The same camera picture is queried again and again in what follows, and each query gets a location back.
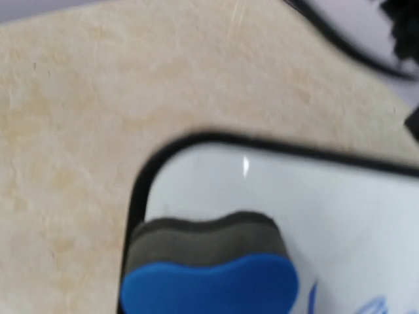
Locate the white whiteboard black frame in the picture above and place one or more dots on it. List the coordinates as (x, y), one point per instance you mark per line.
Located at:
(350, 224)

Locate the blue whiteboard eraser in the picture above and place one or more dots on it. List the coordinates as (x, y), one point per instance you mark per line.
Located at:
(237, 263)

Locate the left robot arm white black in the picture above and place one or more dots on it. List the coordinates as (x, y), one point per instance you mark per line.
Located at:
(380, 35)

